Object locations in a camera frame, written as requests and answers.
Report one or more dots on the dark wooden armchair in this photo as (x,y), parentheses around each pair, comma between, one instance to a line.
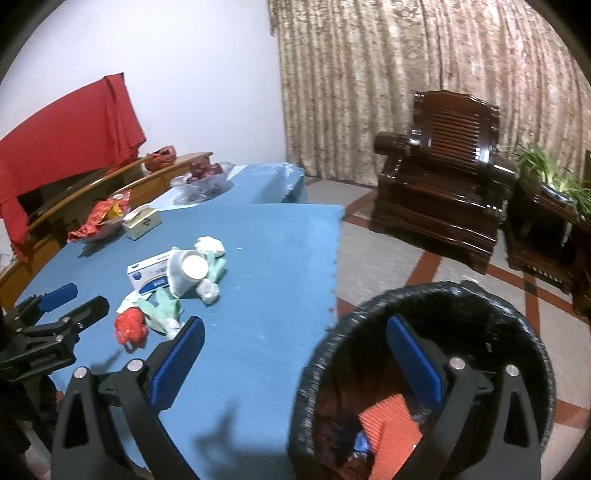
(445,178)

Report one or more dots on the light blue tablecloth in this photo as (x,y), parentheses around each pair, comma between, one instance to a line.
(265,183)

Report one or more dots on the dark red apples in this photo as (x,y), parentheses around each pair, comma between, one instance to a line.
(203,168)

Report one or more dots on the orange foam net sleeve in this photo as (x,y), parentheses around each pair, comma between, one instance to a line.
(392,434)

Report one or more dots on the black lined trash bin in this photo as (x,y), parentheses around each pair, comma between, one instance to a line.
(353,368)

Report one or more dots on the red cloth cover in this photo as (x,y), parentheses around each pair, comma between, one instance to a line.
(91,128)

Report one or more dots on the beige patterned curtain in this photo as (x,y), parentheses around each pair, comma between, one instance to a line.
(350,69)

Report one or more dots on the green rubber glove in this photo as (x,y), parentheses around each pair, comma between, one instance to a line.
(216,266)
(161,312)

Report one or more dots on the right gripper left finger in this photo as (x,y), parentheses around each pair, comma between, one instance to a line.
(86,443)

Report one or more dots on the green potted plant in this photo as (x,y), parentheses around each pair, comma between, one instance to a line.
(540,171)

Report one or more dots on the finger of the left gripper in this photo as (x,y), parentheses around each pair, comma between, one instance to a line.
(78,316)
(29,311)

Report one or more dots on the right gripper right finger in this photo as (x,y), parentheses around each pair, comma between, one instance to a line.
(485,426)

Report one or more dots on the white paper cup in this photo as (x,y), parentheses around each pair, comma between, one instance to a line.
(184,270)

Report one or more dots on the white toothpaste tube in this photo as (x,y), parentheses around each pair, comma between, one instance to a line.
(129,301)

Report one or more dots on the cream tissue box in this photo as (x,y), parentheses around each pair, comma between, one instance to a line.
(140,221)

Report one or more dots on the white blue carton box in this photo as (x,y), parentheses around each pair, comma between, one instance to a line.
(147,275)

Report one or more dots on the red plastic bag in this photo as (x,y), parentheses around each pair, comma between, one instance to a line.
(130,327)

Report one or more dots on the red snack packets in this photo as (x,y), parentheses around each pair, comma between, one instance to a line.
(113,207)

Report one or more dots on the white tissue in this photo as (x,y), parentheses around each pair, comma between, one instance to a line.
(208,244)

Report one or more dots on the dark wooden side table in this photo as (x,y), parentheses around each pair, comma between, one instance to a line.
(546,238)

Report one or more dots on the glass fruit bowl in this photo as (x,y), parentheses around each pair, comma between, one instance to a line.
(204,189)

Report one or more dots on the white paper ball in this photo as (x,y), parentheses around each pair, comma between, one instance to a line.
(207,291)

